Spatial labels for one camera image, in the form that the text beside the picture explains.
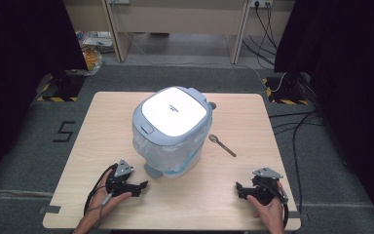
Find blue-grey pedal trash bin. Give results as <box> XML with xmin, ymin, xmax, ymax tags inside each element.
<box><xmin>131</xmin><ymin>86</ymin><xmax>214</xmax><ymax>179</ymax></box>

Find person's left hand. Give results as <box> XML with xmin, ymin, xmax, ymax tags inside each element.
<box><xmin>89</xmin><ymin>176</ymin><xmax>133</xmax><ymax>222</ymax></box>

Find metal spoon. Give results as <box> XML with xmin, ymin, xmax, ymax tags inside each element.
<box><xmin>207</xmin><ymin>134</ymin><xmax>238</xmax><ymax>158</ymax></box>

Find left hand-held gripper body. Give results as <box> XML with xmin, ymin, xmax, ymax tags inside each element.
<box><xmin>105</xmin><ymin>158</ymin><xmax>134</xmax><ymax>198</ymax></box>

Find black curtain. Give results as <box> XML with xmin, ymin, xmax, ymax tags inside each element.
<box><xmin>0</xmin><ymin>0</ymin><xmax>90</xmax><ymax>193</ymax></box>
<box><xmin>274</xmin><ymin>0</ymin><xmax>374</xmax><ymax>232</ymax></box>

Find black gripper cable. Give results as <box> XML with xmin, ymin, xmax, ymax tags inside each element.
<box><xmin>274</xmin><ymin>181</ymin><xmax>290</xmax><ymax>229</ymax></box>
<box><xmin>83</xmin><ymin>163</ymin><xmax>119</xmax><ymax>218</ymax></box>

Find black floor cable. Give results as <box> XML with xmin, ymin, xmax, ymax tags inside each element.
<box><xmin>268</xmin><ymin>109</ymin><xmax>326</xmax><ymax>214</ymax></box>

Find beige wooden desk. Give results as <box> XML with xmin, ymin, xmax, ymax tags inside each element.
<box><xmin>62</xmin><ymin>0</ymin><xmax>297</xmax><ymax>65</ymax></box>

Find clear plastic bin liner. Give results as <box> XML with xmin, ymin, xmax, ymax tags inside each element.
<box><xmin>132</xmin><ymin>114</ymin><xmax>214</xmax><ymax>176</ymax></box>

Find clear plastic bag of goods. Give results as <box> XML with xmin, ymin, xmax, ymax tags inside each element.
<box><xmin>75</xmin><ymin>30</ymin><xmax>107</xmax><ymax>76</ymax></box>

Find black wall cables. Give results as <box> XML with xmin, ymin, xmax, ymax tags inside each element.
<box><xmin>242</xmin><ymin>2</ymin><xmax>279</xmax><ymax>70</ymax></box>

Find person's right hand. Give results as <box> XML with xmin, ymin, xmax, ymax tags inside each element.
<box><xmin>246</xmin><ymin>180</ymin><xmax>285</xmax><ymax>228</ymax></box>

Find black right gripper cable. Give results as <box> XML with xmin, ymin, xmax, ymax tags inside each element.
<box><xmin>274</xmin><ymin>181</ymin><xmax>290</xmax><ymax>229</ymax></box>

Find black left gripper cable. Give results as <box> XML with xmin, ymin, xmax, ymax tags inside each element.
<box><xmin>83</xmin><ymin>163</ymin><xmax>119</xmax><ymax>218</ymax></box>

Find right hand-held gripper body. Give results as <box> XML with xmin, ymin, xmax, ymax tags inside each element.
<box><xmin>251</xmin><ymin>167</ymin><xmax>289</xmax><ymax>207</ymax></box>

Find white power strip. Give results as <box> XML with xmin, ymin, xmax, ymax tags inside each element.
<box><xmin>249</xmin><ymin>0</ymin><xmax>274</xmax><ymax>10</ymax></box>

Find black stand base striped tape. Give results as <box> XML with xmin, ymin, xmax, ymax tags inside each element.
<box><xmin>262</xmin><ymin>71</ymin><xmax>310</xmax><ymax>106</ymax></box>
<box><xmin>36</xmin><ymin>68</ymin><xmax>88</xmax><ymax>103</ymax></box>

